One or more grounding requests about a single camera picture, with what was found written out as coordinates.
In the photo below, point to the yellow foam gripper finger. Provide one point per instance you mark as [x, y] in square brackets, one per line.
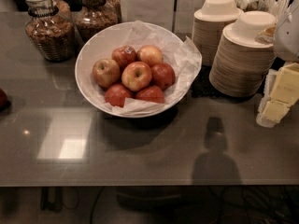
[280, 93]

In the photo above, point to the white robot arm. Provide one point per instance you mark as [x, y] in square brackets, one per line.
[286, 35]

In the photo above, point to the white ceramic bowl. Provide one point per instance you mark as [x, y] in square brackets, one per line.
[83, 70]

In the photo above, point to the dark red right apple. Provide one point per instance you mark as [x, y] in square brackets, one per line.
[163, 75]

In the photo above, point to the red front right apple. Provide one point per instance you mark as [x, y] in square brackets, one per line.
[151, 94]

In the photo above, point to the yellow-red back apple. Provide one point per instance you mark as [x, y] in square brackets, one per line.
[150, 55]

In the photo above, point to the yellow-red apple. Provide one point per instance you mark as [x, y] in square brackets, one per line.
[106, 72]
[150, 55]
[136, 76]

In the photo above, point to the yellow-red center apple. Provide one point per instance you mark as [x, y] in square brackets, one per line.
[136, 76]

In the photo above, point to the red apple with sticker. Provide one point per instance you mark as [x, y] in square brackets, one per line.
[124, 55]

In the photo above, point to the red front left apple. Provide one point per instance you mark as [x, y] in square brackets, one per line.
[116, 95]

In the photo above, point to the yellow-red left apple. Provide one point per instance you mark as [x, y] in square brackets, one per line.
[106, 72]

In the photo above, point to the white plastic cutlery bundle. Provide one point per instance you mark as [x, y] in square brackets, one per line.
[264, 0]

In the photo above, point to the back stack paper bowls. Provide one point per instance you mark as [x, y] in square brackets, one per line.
[208, 23]

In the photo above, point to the white crumpled paper liner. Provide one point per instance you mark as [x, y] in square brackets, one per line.
[183, 56]

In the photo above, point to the back glass granola jar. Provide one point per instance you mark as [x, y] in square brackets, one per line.
[95, 16]

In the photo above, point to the glass granola jar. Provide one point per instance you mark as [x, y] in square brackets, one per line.
[95, 16]
[50, 30]

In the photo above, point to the front glass granola jar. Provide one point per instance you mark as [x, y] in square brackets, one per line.
[50, 30]

